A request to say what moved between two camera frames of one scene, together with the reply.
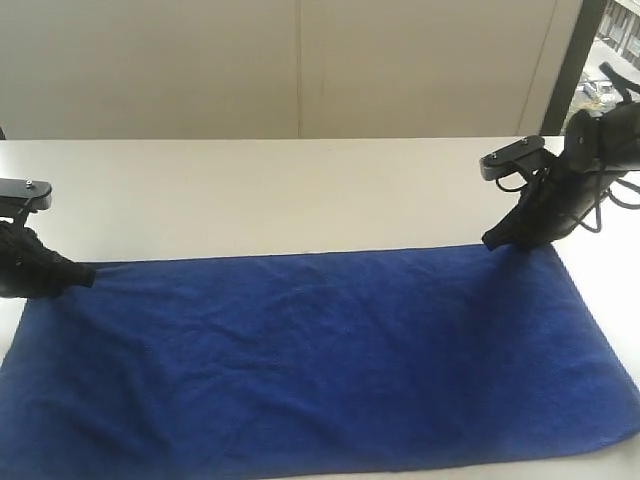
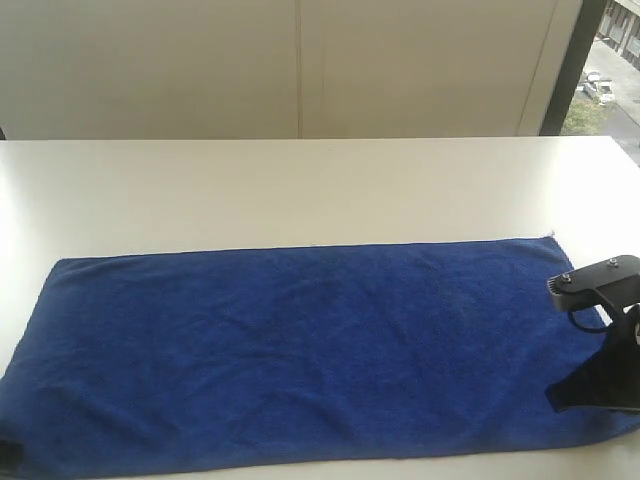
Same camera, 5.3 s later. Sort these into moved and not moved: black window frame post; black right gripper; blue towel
Moved: black right gripper
Not moved: blue towel; black window frame post
